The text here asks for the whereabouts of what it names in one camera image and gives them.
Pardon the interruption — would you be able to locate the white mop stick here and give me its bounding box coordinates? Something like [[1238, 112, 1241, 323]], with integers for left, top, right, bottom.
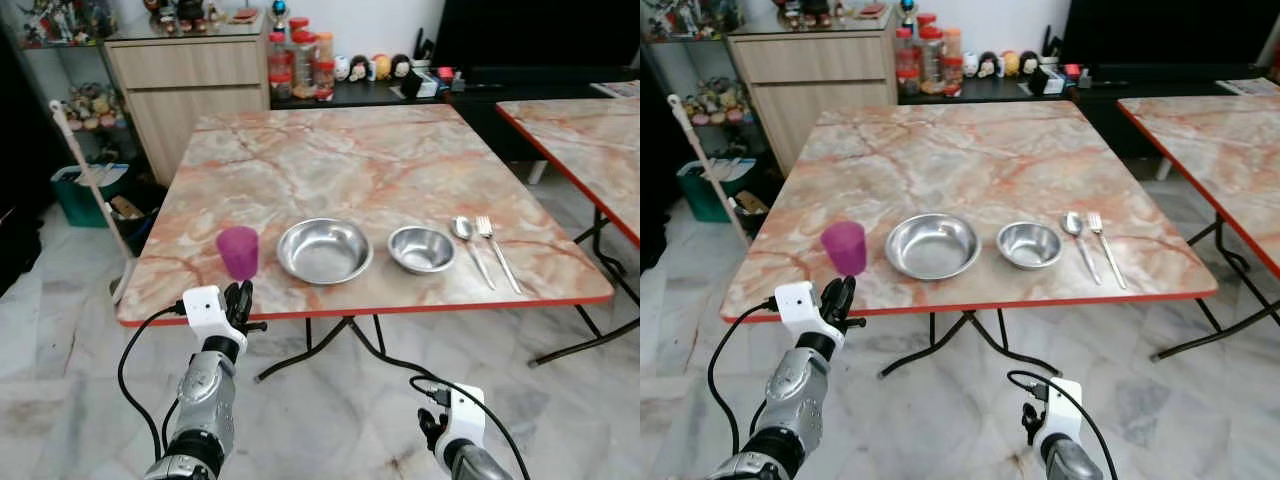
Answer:
[[50, 100, 137, 306], [667, 95, 751, 247]]

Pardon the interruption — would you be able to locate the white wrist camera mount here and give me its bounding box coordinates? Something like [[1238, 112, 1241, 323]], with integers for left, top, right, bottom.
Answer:
[[775, 282, 827, 343], [437, 385, 488, 453], [182, 286, 233, 347], [1040, 378, 1085, 443]]

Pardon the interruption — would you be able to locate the purple plastic cup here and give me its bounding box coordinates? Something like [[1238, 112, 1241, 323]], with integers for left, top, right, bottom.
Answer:
[[216, 226, 261, 282], [821, 221, 868, 277]]

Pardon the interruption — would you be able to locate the red-lid plastic jar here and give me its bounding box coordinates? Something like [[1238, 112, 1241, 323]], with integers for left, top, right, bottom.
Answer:
[[896, 27, 922, 97], [918, 25, 946, 96], [290, 30, 319, 100], [267, 31, 294, 101]]

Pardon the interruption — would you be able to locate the orange-lid plastic jar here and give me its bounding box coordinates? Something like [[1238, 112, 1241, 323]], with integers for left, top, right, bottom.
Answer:
[[943, 28, 965, 96], [315, 33, 337, 100]]

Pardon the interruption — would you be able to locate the marble-pattern table with red edge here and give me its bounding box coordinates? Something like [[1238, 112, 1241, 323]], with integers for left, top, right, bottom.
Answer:
[[1117, 95, 1280, 281], [496, 97, 641, 249]]

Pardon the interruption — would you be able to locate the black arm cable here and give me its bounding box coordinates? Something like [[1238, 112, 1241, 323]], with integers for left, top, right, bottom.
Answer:
[[117, 303, 191, 463], [1006, 369, 1120, 480], [706, 297, 781, 458], [408, 374, 532, 480]]

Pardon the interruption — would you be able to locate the marble-pattern folding table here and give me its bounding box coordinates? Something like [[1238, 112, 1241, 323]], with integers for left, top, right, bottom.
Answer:
[[115, 103, 641, 383], [720, 100, 1251, 379]]

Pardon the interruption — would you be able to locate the steel spoon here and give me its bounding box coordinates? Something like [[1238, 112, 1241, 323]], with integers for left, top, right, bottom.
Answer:
[[450, 216, 497, 292], [1061, 211, 1103, 286]]

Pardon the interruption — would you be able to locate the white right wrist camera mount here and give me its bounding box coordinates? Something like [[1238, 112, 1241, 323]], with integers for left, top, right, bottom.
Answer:
[[1040, 378, 1085, 443], [437, 385, 488, 453]]

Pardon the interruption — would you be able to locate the black television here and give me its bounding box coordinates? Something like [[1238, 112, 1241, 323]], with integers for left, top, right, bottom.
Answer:
[[1060, 0, 1280, 69], [432, 0, 641, 71]]

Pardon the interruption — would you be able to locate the green storage bin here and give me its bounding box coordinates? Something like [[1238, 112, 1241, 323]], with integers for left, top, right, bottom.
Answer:
[[51, 163, 133, 229], [676, 159, 758, 224]]

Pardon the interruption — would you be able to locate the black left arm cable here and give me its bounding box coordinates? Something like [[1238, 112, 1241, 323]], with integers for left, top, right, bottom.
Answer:
[[706, 297, 781, 458], [117, 303, 191, 463]]

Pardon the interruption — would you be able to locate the small steel bowl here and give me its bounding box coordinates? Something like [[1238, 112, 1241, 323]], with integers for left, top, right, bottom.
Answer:
[[387, 226, 457, 275], [996, 221, 1065, 270]]

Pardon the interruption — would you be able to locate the large steel bowl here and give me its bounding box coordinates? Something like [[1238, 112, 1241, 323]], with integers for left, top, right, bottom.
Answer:
[[884, 213, 983, 282], [276, 218, 374, 286]]

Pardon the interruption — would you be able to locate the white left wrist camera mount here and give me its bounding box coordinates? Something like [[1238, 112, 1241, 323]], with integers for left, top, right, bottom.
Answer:
[[775, 282, 827, 343], [182, 286, 233, 347]]

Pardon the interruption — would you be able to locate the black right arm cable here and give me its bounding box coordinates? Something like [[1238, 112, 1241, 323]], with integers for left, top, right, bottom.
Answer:
[[408, 374, 532, 480], [1006, 369, 1120, 480]]

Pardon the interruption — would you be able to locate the glass shelf with figurines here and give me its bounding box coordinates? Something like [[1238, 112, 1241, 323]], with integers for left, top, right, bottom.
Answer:
[[0, 0, 133, 166], [640, 0, 746, 161]]

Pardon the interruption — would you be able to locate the light wooden drawer cabinet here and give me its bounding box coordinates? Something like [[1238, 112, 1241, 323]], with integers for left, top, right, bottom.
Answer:
[[104, 30, 273, 187], [727, 25, 899, 177]]

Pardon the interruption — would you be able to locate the steel fork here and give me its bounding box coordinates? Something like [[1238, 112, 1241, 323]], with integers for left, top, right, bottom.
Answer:
[[1086, 211, 1129, 291], [476, 216, 524, 296]]

